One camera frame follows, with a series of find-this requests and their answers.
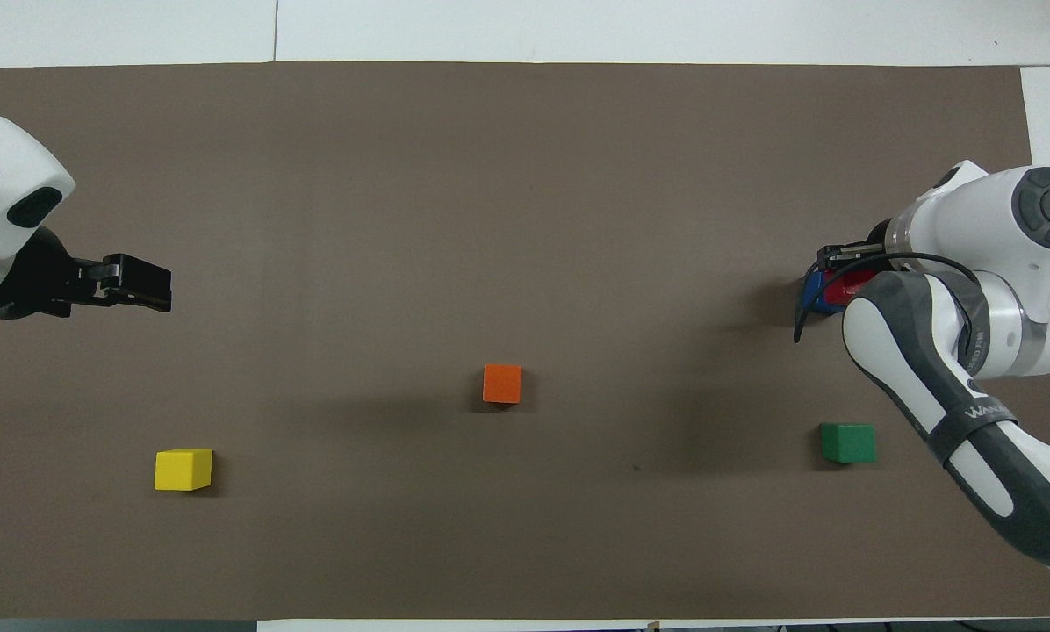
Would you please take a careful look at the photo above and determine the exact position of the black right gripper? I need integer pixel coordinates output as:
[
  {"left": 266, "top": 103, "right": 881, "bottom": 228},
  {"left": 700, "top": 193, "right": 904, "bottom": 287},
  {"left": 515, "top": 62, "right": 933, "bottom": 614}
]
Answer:
[{"left": 818, "top": 219, "right": 889, "bottom": 268}]

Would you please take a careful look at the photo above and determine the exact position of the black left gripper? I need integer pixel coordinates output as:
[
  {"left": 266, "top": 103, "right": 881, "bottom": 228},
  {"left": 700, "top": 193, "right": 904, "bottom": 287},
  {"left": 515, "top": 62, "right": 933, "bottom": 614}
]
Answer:
[{"left": 0, "top": 226, "right": 173, "bottom": 320}]

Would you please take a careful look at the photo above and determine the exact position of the red wooden block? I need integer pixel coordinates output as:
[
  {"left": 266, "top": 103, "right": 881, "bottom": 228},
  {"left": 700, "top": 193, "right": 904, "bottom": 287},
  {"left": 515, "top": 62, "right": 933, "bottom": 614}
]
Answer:
[{"left": 822, "top": 269, "right": 879, "bottom": 308}]

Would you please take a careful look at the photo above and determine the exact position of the blue wooden block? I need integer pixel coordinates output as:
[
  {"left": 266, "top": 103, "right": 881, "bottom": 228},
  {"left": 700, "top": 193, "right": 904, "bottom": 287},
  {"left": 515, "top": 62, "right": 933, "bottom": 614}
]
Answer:
[{"left": 800, "top": 269, "right": 851, "bottom": 317}]

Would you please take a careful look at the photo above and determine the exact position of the yellow wooden block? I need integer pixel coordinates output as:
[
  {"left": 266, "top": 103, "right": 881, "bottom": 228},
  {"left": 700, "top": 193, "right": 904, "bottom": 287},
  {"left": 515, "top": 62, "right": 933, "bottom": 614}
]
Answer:
[{"left": 154, "top": 449, "right": 214, "bottom": 492}]

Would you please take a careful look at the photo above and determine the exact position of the green wooden block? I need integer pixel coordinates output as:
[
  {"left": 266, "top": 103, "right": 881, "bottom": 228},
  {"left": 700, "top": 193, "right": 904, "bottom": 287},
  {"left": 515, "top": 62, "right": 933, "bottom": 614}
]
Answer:
[{"left": 820, "top": 423, "right": 877, "bottom": 464}]

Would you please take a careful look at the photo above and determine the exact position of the orange wooden block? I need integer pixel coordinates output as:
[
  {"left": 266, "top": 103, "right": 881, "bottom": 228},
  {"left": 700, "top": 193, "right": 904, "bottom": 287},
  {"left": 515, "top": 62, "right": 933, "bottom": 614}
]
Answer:
[{"left": 482, "top": 364, "right": 523, "bottom": 406}]

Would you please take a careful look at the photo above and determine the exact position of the brown paper mat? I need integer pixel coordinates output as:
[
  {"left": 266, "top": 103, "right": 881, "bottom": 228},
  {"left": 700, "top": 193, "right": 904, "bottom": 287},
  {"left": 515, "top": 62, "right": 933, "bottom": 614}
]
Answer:
[{"left": 0, "top": 61, "right": 1050, "bottom": 622}]

